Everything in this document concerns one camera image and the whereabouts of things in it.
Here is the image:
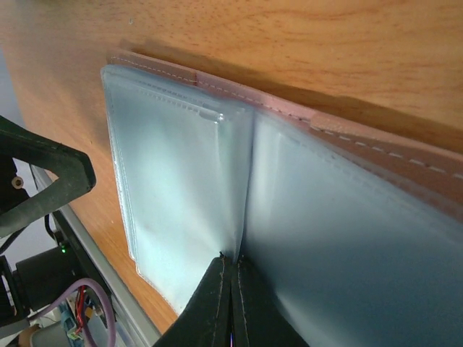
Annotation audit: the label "pink card holder wallet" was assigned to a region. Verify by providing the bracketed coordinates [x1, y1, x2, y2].
[101, 50, 462, 346]

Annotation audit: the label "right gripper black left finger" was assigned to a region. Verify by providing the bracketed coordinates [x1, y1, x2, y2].
[155, 254, 232, 346]

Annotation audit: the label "aluminium rail frame front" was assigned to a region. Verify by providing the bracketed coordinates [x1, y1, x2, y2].
[32, 169, 162, 347]

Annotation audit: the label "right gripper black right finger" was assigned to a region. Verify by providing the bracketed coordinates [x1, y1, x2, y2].
[231, 258, 307, 347]

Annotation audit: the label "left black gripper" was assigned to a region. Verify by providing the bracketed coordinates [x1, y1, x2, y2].
[1, 117, 96, 312]

